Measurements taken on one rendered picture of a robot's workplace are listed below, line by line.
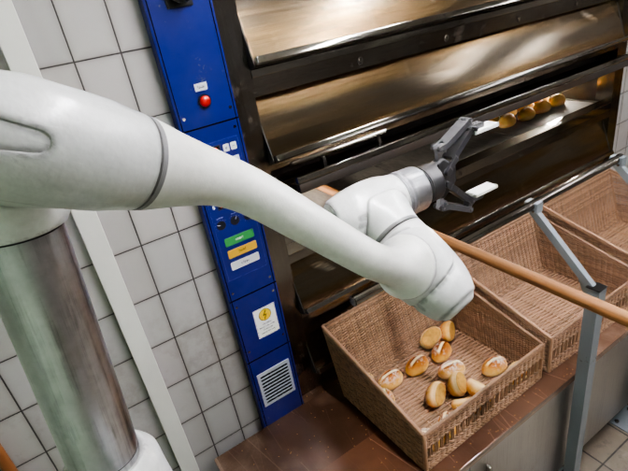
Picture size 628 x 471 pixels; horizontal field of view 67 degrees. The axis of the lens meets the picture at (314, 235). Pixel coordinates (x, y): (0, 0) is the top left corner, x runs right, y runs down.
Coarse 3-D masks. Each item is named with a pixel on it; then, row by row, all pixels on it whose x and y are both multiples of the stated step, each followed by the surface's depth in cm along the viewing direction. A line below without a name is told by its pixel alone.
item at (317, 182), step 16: (592, 64) 204; (624, 64) 193; (544, 80) 194; (576, 80) 178; (496, 96) 185; (544, 96) 170; (464, 112) 169; (496, 112) 159; (416, 128) 162; (448, 128) 149; (368, 144) 156; (416, 144) 143; (336, 160) 144; (368, 160) 135; (384, 160) 138; (288, 176) 139; (336, 176) 130; (304, 192) 126
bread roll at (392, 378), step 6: (384, 372) 167; (390, 372) 166; (396, 372) 166; (384, 378) 164; (390, 378) 164; (396, 378) 165; (402, 378) 167; (378, 384) 166; (384, 384) 164; (390, 384) 164; (396, 384) 165; (390, 390) 165
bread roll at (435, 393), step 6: (432, 384) 157; (438, 384) 157; (426, 390) 158; (432, 390) 155; (438, 390) 155; (444, 390) 158; (426, 396) 155; (432, 396) 154; (438, 396) 154; (444, 396) 157; (426, 402) 155; (432, 402) 153; (438, 402) 153
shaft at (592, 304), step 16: (336, 192) 171; (448, 240) 129; (480, 256) 120; (496, 256) 118; (512, 272) 113; (528, 272) 110; (544, 288) 107; (560, 288) 104; (576, 304) 101; (592, 304) 98; (608, 304) 96; (624, 320) 93
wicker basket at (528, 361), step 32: (352, 320) 167; (384, 320) 175; (416, 320) 182; (480, 320) 175; (352, 352) 168; (384, 352) 175; (416, 352) 180; (480, 352) 175; (512, 352) 167; (352, 384) 158; (416, 384) 167; (384, 416) 147; (416, 416) 154; (448, 416) 135; (480, 416) 146; (416, 448) 137; (448, 448) 141
